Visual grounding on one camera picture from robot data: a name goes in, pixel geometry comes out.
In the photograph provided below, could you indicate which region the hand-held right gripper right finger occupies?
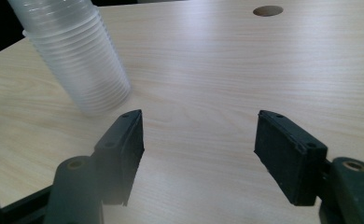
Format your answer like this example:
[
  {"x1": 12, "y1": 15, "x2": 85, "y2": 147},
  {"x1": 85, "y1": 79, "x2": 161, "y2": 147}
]
[{"x1": 253, "y1": 109, "x2": 329, "y2": 207}]

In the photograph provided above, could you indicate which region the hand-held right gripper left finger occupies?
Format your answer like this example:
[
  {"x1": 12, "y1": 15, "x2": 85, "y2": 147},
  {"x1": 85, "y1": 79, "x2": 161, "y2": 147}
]
[{"x1": 92, "y1": 108, "x2": 146, "y2": 207}]

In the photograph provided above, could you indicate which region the stack of clear plastic cups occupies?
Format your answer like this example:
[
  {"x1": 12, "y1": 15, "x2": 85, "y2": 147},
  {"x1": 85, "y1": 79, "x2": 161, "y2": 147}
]
[{"x1": 7, "y1": 0, "x2": 133, "y2": 115}]

